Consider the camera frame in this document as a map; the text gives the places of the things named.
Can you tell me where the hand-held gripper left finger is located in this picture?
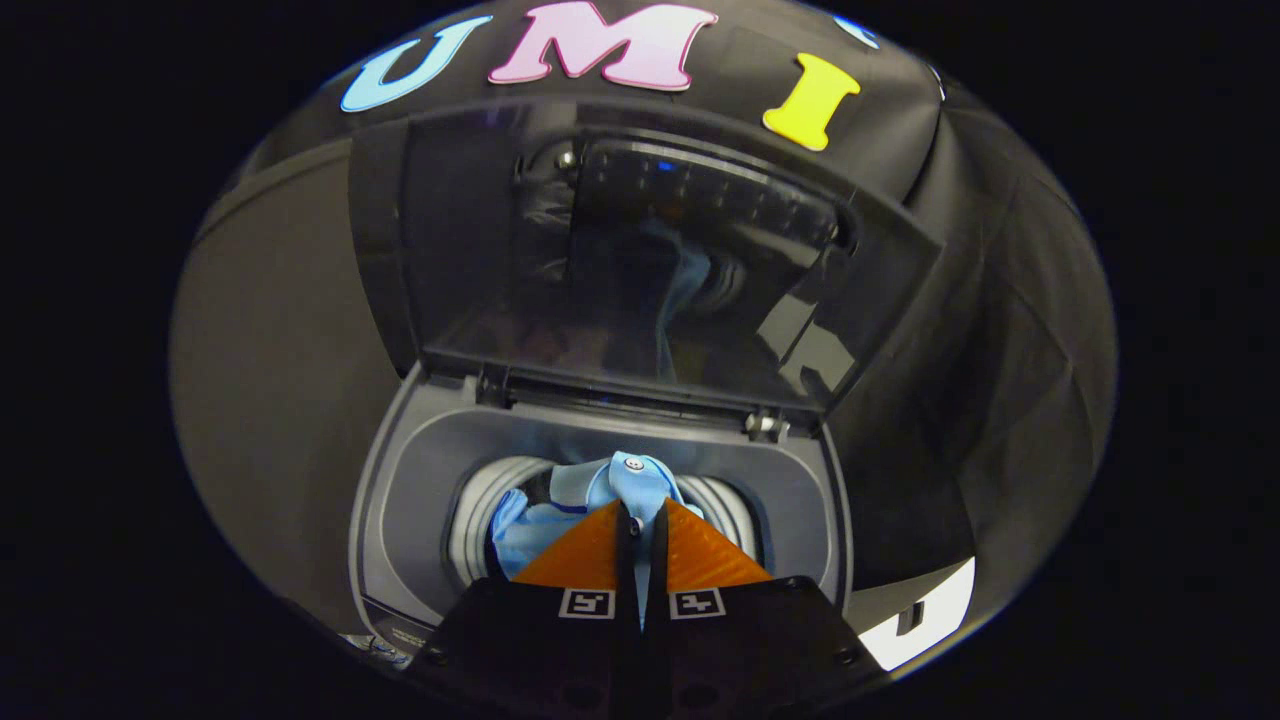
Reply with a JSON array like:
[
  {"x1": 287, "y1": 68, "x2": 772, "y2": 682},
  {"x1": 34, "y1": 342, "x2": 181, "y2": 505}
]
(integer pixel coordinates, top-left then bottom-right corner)
[{"x1": 425, "y1": 500, "x2": 641, "y2": 719}]

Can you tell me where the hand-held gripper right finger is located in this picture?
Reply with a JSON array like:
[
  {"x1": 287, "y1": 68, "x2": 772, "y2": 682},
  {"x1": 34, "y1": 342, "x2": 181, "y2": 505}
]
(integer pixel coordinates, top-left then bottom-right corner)
[{"x1": 640, "y1": 497, "x2": 881, "y2": 719}]

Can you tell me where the light blue polo shirt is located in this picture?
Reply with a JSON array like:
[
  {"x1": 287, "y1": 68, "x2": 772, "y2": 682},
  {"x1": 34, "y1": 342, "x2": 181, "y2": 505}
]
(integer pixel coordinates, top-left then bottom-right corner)
[{"x1": 490, "y1": 452, "x2": 706, "y2": 581}]

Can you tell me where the dark grey washing machine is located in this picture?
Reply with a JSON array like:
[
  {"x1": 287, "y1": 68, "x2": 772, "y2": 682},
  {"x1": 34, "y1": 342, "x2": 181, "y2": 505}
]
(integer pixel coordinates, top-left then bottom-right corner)
[{"x1": 347, "y1": 360, "x2": 856, "y2": 666}]

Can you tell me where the dark glass washing machine lid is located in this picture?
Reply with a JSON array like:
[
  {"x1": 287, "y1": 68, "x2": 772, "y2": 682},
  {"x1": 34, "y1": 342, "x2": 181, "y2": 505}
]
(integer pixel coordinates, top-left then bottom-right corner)
[{"x1": 347, "y1": 97, "x2": 946, "y2": 416}]

